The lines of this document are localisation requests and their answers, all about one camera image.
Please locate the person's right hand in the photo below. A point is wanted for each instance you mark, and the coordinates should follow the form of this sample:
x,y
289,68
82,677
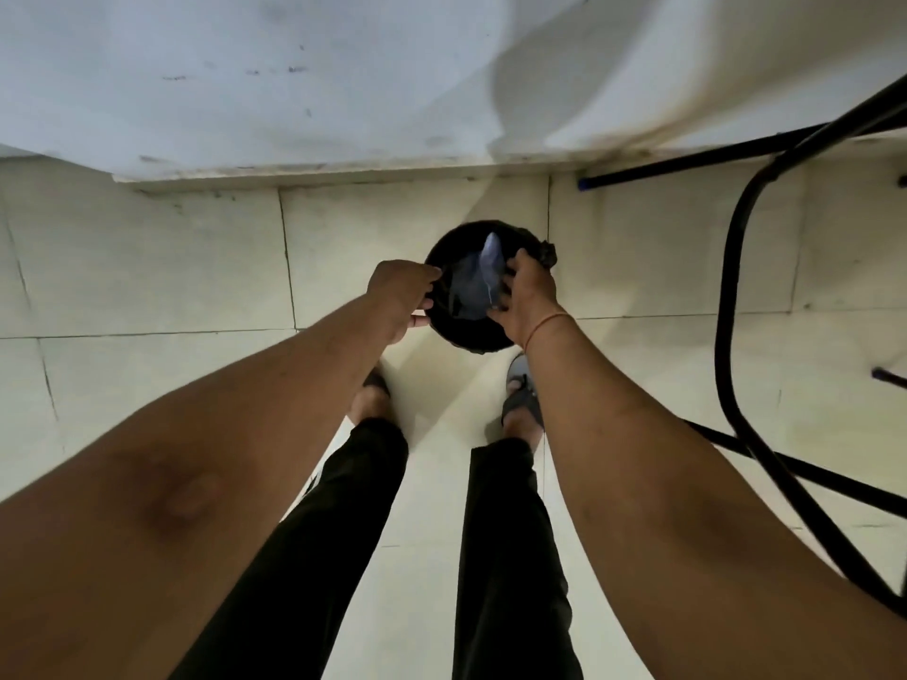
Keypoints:
x,y
533,298

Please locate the person's left hand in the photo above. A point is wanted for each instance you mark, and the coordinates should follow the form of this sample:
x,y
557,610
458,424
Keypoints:
x,y
398,290

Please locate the person's right thumb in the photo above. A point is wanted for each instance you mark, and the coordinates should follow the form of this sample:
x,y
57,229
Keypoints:
x,y
498,315

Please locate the person's left thumb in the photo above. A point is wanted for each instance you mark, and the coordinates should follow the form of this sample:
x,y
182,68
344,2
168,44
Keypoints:
x,y
420,320

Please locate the black garbage bag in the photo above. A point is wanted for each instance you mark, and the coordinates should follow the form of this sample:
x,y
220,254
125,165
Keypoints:
x,y
471,279

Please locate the person's left forearm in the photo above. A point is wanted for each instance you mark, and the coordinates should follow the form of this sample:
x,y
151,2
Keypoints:
x,y
212,474

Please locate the person's right forearm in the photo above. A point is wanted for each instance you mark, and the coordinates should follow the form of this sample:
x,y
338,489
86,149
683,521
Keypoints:
x,y
673,516

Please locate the black round trash bin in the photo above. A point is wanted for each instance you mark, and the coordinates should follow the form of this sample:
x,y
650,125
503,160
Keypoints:
x,y
473,342

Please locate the dark left sandal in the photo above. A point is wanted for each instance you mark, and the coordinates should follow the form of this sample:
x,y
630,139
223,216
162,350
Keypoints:
x,y
376,381

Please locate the grey right sandal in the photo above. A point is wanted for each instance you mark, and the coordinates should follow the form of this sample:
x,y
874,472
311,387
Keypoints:
x,y
522,395

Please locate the person's right leg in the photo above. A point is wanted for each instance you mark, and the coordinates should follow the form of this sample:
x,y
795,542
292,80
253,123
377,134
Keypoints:
x,y
507,545

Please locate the person's leg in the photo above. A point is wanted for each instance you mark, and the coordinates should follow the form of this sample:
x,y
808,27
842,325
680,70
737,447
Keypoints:
x,y
326,531
507,545

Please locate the person's left leg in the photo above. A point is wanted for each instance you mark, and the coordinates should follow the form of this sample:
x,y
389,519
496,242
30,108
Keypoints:
x,y
326,531

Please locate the black metal table frame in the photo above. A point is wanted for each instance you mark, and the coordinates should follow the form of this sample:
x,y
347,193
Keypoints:
x,y
723,332

